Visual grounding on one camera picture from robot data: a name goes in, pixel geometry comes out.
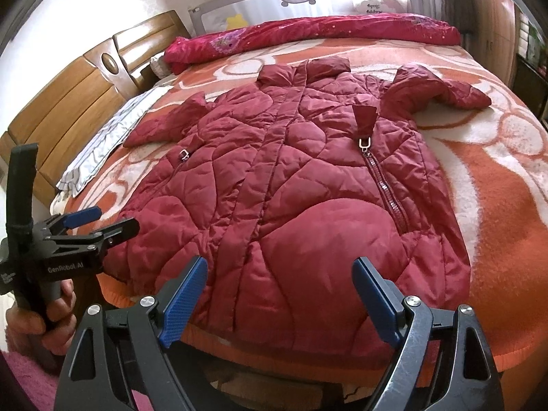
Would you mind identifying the dark red quilted down jacket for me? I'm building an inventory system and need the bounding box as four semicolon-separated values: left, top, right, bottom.
105;57;490;357

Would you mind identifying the person's left hand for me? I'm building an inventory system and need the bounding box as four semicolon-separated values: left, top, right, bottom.
5;279;77;356

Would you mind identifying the pink fluffy rug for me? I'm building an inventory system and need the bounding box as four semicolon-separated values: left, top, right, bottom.
1;352;58;411

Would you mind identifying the wooden headboard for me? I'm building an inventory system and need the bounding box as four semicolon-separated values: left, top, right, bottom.
1;10;189;207

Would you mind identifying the plaid grey white pillow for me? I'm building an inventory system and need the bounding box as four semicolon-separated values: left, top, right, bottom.
56;85;171;198

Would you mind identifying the rolled magenta quilt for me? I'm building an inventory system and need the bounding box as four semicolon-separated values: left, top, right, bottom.
163;13;461;74

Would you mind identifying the wooden wardrobe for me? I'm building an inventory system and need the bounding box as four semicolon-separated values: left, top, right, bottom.
470;0;518;87

